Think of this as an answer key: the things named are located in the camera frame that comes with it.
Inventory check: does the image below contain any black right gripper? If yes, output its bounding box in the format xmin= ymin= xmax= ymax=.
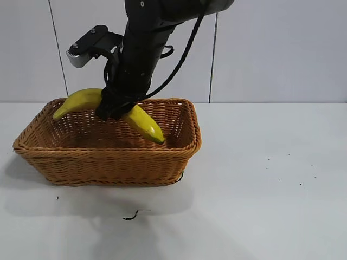
xmin=97 ymin=37 xmax=169 ymax=121

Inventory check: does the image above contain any yellow banana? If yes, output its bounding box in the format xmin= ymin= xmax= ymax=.
xmin=52 ymin=88 xmax=166 ymax=145

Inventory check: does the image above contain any brown woven wicker basket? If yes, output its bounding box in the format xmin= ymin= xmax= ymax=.
xmin=12 ymin=97 xmax=203 ymax=187

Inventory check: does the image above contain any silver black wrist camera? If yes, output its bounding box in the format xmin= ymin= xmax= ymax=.
xmin=66 ymin=25 xmax=123 ymax=69

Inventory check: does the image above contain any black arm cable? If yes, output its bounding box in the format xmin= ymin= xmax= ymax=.
xmin=143 ymin=7 xmax=207 ymax=100

